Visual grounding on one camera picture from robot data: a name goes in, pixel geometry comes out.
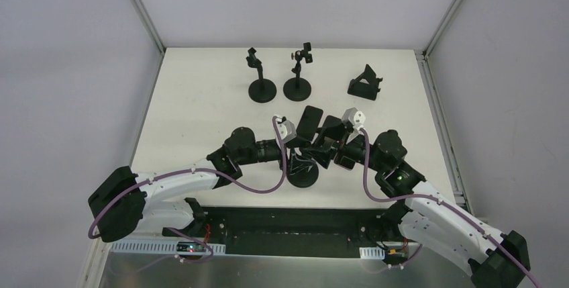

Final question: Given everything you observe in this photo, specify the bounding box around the black phone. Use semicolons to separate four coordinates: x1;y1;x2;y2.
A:
319;115;346;141
307;137;340;160

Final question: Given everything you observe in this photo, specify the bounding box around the black round-base phone stand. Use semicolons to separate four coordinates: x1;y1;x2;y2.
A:
246;48;277;103

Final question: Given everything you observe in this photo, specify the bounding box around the black folding phone stand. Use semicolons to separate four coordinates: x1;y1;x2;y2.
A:
347;64;384;101

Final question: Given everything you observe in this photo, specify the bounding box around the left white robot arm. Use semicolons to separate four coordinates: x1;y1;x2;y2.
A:
87;122;313;242

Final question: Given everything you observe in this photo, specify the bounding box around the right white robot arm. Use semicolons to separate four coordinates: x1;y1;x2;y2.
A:
311;126;539;287

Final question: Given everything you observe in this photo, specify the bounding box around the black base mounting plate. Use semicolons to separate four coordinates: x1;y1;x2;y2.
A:
181;207;403;258

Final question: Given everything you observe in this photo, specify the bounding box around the right white cable duct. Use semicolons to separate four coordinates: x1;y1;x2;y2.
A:
359;246;386;260

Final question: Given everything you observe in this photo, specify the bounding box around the white cable duct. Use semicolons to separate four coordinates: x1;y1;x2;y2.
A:
110;238;226;256
359;246;386;260

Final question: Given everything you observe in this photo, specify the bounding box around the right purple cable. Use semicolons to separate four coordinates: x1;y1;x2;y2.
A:
358;127;544;288

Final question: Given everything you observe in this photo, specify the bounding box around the left white cable duct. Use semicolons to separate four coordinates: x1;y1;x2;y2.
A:
110;238;226;256

